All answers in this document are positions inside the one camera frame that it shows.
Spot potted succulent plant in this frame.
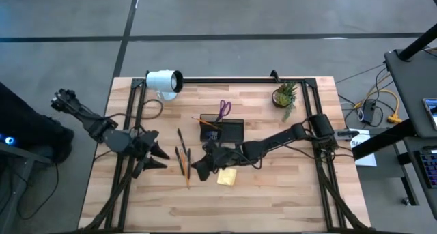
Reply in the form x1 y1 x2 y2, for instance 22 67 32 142
271 81 299 123

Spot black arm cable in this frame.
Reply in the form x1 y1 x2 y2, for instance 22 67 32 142
272 142 344 160
102 98 165 122

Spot white paper sheet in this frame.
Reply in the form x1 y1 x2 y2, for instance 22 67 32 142
348 128 378 168

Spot smartphone with lit screen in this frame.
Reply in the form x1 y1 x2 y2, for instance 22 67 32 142
422 97 437 132

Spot black handheld device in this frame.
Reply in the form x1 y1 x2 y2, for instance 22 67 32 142
336 129 362 141

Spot black power adapter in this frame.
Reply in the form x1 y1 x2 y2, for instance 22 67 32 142
361 100 377 125

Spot black aluminium table frame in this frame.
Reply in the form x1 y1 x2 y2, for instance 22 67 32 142
80 77 373 233

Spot purple handled scissors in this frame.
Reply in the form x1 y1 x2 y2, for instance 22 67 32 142
214 99 233 123

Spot person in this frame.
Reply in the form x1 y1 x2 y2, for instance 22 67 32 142
0 81 75 164

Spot black diagonal pole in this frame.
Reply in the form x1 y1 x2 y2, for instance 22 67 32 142
398 23 437 62

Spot white cylindrical camera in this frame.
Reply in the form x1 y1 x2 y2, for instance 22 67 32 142
145 69 184 102

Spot black keyboard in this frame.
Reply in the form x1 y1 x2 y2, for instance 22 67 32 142
414 145 437 190

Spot dark keyboard desk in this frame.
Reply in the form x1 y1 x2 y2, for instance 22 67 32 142
402 136 437 221

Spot dark grey side table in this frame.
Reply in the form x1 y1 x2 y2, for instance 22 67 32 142
384 48 437 139

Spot black mesh desk organizer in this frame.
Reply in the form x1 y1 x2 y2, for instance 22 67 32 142
199 113 245 143

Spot grey stand with blue light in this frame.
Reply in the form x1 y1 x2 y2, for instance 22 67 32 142
0 133 53 234

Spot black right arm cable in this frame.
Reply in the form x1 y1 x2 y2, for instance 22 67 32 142
272 142 344 160

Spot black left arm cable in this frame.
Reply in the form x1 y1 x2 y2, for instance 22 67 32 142
102 98 165 122

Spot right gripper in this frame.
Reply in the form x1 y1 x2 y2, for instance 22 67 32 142
191 141 242 182

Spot yellow sticky note pad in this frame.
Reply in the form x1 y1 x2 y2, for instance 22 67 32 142
216 167 238 187

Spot black side table beam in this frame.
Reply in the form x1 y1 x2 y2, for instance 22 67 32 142
351 119 417 161

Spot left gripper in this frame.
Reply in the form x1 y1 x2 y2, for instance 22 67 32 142
128 130 171 172

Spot yellow extension cable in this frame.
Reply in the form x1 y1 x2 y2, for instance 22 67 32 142
353 89 404 125

